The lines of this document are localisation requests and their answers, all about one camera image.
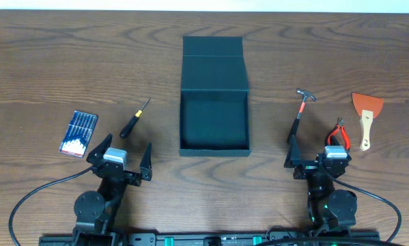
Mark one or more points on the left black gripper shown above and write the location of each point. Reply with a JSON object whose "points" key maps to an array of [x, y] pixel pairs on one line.
{"points": [[128, 175]]}

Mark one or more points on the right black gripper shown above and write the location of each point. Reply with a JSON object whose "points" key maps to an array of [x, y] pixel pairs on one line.
{"points": [[294, 156]]}

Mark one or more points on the black yellow screwdriver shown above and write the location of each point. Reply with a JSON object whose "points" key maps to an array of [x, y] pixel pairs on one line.
{"points": [[126, 131]]}

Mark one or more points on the red handled cutting pliers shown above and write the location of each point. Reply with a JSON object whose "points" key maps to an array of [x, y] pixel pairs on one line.
{"points": [[339, 128]]}

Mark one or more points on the blue precision screwdriver set case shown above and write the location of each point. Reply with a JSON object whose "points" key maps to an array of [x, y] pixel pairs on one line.
{"points": [[78, 134]]}

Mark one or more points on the small claw hammer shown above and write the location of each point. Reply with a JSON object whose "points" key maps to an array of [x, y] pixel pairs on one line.
{"points": [[306, 95]]}

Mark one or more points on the orange scraper wooden handle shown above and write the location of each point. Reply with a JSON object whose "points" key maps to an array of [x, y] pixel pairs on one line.
{"points": [[368, 108]]}

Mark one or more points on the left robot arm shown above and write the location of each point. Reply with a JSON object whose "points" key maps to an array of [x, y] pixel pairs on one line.
{"points": [[96, 210]]}

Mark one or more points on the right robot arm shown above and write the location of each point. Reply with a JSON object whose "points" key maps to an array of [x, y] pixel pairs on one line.
{"points": [[329, 209]]}

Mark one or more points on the dark green open gift box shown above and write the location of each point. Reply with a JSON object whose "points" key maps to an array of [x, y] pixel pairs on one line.
{"points": [[214, 98]]}

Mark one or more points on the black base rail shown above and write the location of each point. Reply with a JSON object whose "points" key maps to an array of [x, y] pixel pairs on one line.
{"points": [[151, 239]]}

